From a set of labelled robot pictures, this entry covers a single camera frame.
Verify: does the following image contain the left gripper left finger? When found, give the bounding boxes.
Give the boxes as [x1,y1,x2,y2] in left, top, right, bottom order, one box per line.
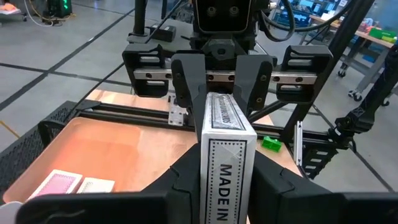
[15,142,203,224]

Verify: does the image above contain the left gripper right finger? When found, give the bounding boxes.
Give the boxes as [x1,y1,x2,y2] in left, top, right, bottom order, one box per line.
[248,151,398,224]

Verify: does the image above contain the blue-backed card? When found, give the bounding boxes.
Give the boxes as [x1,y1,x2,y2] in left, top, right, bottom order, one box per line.
[200,91,258,224]

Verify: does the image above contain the black right camera cable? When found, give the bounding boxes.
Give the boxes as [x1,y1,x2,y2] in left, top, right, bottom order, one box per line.
[260,0,355,43]

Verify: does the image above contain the red playing card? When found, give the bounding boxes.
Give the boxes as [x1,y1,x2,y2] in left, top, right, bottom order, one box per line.
[27,169,83,202]

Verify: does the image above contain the black power box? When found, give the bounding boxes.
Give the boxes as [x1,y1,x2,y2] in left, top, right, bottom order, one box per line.
[150,24,177,43]

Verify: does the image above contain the device with green lights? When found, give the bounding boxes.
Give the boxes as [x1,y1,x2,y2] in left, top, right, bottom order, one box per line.
[46,0,73,19]

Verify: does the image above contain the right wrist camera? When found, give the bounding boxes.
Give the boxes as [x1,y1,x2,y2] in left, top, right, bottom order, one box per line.
[192,0,252,34]

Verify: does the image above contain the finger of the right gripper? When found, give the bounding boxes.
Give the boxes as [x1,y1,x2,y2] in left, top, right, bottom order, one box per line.
[170,52,208,142]
[234,55,275,118]

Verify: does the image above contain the orange translucent tray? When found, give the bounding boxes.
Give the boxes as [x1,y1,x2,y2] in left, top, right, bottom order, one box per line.
[2,116,201,203]

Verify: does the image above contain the grey wheeled workbench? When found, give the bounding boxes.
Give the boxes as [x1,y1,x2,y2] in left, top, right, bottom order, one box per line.
[306,14,398,103]

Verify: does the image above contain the small green toy brick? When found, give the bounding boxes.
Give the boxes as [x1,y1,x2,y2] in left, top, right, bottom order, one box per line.
[261,136,283,153]

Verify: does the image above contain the silver card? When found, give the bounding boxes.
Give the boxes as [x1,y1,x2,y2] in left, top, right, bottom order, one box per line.
[76,177,116,194]

